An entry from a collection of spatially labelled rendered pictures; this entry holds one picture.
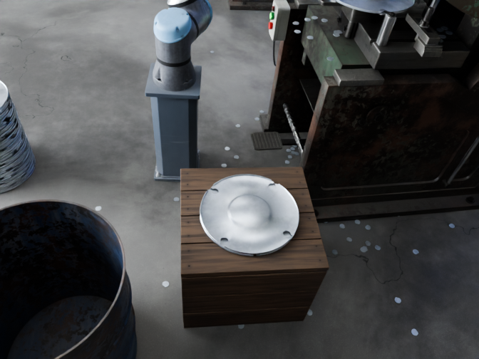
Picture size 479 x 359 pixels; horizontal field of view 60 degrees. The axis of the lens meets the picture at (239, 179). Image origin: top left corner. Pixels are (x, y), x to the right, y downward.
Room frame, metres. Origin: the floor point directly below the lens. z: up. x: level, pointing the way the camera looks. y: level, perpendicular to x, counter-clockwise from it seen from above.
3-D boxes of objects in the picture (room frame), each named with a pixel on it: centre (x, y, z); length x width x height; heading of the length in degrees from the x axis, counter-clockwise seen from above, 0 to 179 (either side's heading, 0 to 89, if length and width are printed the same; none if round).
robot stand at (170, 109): (1.23, 0.27, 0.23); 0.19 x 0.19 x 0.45; 7
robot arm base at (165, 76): (1.23, 0.27, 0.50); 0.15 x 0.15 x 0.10
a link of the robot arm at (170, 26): (1.24, 0.27, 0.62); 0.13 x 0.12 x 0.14; 164
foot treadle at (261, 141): (1.35, -0.32, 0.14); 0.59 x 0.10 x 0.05; 105
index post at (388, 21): (1.18, -0.37, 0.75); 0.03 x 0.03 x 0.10; 15
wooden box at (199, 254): (0.75, -0.04, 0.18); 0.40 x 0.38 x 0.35; 101
